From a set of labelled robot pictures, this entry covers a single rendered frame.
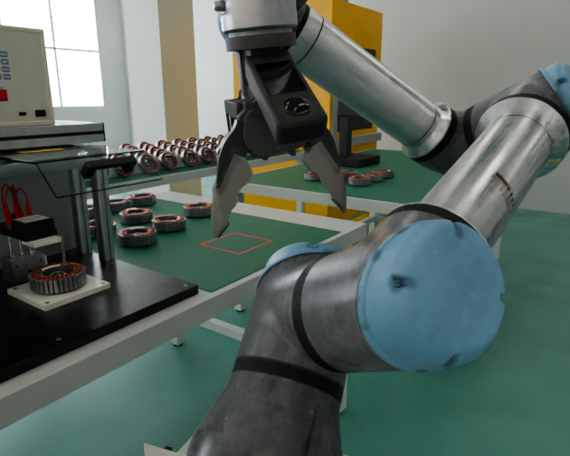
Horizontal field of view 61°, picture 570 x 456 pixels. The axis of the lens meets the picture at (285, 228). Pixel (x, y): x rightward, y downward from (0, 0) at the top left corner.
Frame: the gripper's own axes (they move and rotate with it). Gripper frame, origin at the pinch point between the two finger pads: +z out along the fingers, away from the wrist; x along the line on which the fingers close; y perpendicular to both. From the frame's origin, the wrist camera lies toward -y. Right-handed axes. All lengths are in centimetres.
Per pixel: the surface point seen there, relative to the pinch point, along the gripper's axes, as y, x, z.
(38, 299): 51, 38, 24
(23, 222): 62, 39, 10
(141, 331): 37, 19, 29
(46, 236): 63, 35, 15
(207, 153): 258, -33, 38
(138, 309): 43, 19, 27
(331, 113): 347, -159, 36
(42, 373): 28, 35, 27
